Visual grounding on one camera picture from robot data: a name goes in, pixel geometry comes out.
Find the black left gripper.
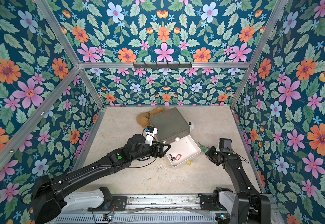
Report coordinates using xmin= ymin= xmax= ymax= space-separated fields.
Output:
xmin=129 ymin=140 xmax=170 ymax=162

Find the green tagged key bunch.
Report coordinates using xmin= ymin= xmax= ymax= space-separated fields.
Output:
xmin=198 ymin=142 xmax=209 ymax=154

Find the red tagged key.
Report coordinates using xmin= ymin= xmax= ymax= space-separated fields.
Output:
xmin=169 ymin=154 xmax=182 ymax=161

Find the white drawer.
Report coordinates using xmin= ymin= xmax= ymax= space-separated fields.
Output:
xmin=166 ymin=135 xmax=202 ymax=169

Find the grey three-drawer cabinet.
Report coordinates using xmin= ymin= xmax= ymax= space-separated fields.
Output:
xmin=149 ymin=108 xmax=190 ymax=144

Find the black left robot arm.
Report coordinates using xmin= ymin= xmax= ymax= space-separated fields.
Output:
xmin=31 ymin=134 xmax=171 ymax=224

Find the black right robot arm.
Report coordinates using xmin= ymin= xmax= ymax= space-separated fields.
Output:
xmin=206 ymin=138 xmax=271 ymax=224

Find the brown plush teddy bear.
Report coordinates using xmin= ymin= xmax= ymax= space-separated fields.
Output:
xmin=136 ymin=106 xmax=165 ymax=128

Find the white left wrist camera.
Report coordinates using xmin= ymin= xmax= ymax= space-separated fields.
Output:
xmin=145 ymin=126 xmax=158 ymax=146

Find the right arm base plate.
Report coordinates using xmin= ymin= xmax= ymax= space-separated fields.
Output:
xmin=198 ymin=188 xmax=236 ymax=212

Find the aluminium front rail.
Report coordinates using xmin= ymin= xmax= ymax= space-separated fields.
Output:
xmin=41 ymin=193 xmax=285 ymax=224

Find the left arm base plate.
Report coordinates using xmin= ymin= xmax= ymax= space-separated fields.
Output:
xmin=88 ymin=187 xmax=127 ymax=212

